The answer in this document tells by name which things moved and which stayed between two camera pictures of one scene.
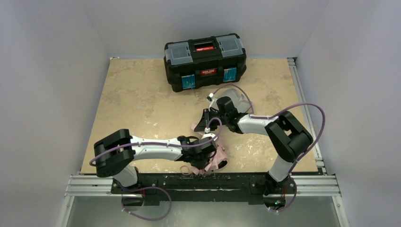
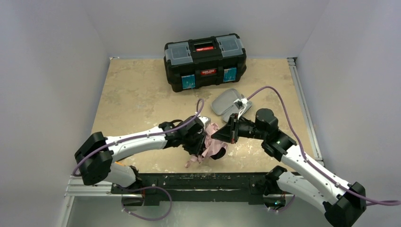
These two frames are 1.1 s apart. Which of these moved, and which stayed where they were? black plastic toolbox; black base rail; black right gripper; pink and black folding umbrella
Moved: pink and black folding umbrella; black right gripper
Stayed: black base rail; black plastic toolbox
